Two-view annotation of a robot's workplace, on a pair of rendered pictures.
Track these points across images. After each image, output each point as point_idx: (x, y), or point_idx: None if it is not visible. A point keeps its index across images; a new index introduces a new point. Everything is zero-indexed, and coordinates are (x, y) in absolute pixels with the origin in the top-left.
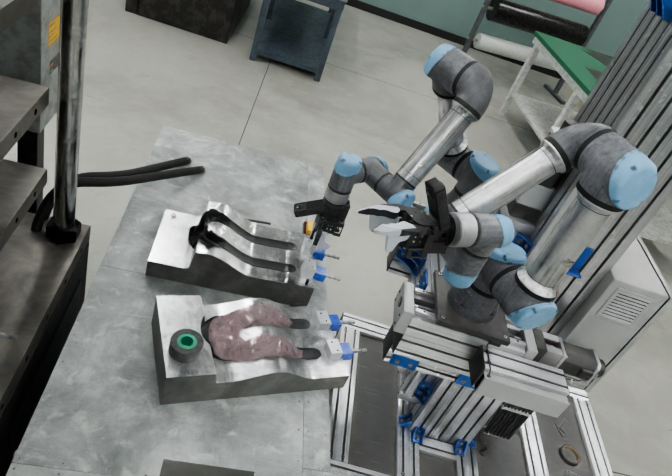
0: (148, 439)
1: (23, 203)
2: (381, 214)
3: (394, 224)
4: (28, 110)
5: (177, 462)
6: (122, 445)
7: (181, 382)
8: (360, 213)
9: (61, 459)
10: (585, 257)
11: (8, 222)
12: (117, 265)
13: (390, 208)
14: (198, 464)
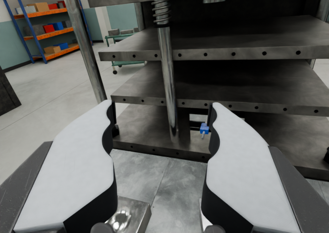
0: (175, 208)
1: (297, 105)
2: (214, 153)
3: (98, 129)
4: (323, 45)
5: (144, 210)
6: (173, 196)
7: (200, 212)
8: (208, 111)
9: (169, 172)
10: None
11: (275, 103)
12: (325, 190)
13: (247, 169)
14: (140, 222)
